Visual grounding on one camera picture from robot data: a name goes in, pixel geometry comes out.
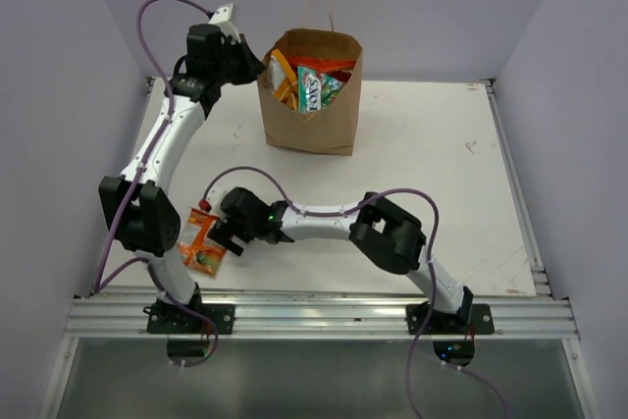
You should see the orange small snack bag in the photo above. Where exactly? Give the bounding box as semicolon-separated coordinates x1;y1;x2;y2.
178;208;227;278

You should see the yellow Kettle chips bag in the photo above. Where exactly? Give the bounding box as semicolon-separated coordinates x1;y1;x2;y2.
267;49;298;111

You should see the red cassava chips bag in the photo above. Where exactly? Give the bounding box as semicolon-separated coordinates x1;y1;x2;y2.
288;56;356;74

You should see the teal Fox's candy bag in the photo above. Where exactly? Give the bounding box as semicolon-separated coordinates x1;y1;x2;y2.
297;66;344;114

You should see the brown paper bag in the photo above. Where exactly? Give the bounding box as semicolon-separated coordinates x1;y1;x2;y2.
257;0;363;156

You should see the red Doritos bag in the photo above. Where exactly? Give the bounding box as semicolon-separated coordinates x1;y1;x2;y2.
326;68;353;83

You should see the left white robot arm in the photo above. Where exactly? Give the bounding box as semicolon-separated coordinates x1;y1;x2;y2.
98;21;264;334

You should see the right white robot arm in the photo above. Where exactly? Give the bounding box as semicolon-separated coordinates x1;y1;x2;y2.
208;187;473;334

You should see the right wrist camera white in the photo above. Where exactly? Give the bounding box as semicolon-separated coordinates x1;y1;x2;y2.
197;186;229;215

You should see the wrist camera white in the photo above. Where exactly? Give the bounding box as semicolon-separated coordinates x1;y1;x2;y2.
209;3;236;31
197;186;229;215

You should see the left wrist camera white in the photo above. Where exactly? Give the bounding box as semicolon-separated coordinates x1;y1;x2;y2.
209;3;236;31

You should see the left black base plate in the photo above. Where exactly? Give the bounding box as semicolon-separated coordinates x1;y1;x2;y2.
142;294;236;335

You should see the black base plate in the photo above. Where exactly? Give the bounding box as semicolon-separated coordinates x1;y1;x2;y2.
405;302;496;336
142;294;236;335

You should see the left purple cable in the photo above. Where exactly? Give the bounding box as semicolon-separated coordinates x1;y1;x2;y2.
92;0;220;368

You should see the aluminium front rail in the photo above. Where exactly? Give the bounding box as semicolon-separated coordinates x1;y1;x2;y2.
63;288;579;340

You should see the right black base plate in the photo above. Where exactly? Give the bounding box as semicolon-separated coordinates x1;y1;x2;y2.
405;302;496;336

